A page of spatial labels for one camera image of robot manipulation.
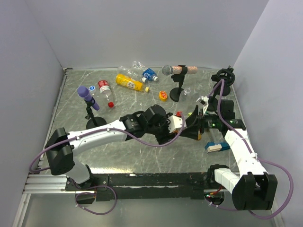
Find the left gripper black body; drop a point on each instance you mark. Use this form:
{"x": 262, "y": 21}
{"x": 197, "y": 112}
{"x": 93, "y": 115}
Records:
{"x": 161, "y": 130}

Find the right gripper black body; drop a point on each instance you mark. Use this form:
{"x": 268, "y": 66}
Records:
{"x": 208, "y": 121}

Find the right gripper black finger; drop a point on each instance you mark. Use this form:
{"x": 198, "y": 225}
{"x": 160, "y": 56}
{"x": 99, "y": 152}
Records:
{"x": 193, "y": 121}
{"x": 191, "y": 132}

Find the clear bottle green-print white cap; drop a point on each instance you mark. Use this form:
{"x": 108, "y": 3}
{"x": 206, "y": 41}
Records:
{"x": 187, "y": 91}

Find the blue label clear bottle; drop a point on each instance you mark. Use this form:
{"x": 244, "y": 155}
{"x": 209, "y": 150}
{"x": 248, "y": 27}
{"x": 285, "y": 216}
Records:
{"x": 146, "y": 74}

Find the small red bottle cap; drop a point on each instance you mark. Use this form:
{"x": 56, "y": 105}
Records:
{"x": 110, "y": 104}

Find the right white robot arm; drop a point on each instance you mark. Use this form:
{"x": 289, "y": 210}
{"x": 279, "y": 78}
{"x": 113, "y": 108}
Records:
{"x": 254, "y": 188}

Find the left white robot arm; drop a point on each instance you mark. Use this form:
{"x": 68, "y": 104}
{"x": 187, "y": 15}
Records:
{"x": 63, "y": 147}

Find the yellow lemon drink bottle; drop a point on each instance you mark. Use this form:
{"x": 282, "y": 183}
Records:
{"x": 130, "y": 83}

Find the red label clear bottle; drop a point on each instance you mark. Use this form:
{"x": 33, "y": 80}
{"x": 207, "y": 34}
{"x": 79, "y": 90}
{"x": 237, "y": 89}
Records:
{"x": 106, "y": 91}

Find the blue beige toy brick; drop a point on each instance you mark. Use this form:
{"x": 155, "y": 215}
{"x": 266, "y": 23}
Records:
{"x": 214, "y": 147}

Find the yellow orange toy block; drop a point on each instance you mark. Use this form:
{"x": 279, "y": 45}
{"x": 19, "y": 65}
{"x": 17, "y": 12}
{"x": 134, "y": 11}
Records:
{"x": 163, "y": 96}

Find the black microphone stand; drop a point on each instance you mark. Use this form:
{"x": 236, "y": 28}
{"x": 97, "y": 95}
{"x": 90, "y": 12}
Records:
{"x": 179, "y": 78}

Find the black clamp stand rear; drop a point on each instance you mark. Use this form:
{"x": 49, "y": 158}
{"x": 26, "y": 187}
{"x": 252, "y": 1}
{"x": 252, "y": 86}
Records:
{"x": 228, "y": 76}

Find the silver head microphone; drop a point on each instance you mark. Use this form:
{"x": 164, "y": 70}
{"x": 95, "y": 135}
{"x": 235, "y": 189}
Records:
{"x": 170, "y": 70}

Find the blue white loose cap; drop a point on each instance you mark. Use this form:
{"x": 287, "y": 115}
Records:
{"x": 92, "y": 88}

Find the purple microphone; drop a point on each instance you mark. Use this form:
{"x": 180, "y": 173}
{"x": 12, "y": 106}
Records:
{"x": 84, "y": 93}

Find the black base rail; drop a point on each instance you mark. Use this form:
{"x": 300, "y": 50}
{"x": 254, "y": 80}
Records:
{"x": 148, "y": 186}

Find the aluminium frame rail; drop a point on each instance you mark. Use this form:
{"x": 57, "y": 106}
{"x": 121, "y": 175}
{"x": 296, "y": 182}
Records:
{"x": 45, "y": 184}

